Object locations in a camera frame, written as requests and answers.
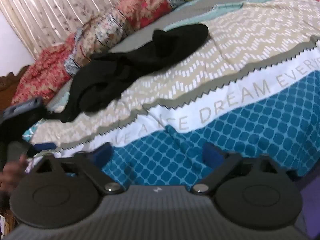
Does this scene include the black pants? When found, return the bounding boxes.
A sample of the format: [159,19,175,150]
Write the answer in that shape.
[57,24,209,123]

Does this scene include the person's left hand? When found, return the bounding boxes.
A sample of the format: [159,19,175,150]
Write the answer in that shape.
[1,154,28,194]

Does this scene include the teal lattice pillow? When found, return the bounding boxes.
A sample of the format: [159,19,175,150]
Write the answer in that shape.
[22,121,41,142]

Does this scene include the carved wooden headboard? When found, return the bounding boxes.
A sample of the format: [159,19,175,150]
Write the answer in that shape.
[0,65,29,110]

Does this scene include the red floral quilt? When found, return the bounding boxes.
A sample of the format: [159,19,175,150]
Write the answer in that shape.
[11,0,188,104]

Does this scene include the patterned bedsheet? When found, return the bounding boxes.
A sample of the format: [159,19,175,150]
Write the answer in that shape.
[31,0,319,186]

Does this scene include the purple floor mat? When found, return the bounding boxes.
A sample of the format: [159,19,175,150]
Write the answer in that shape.
[297,164,320,239]

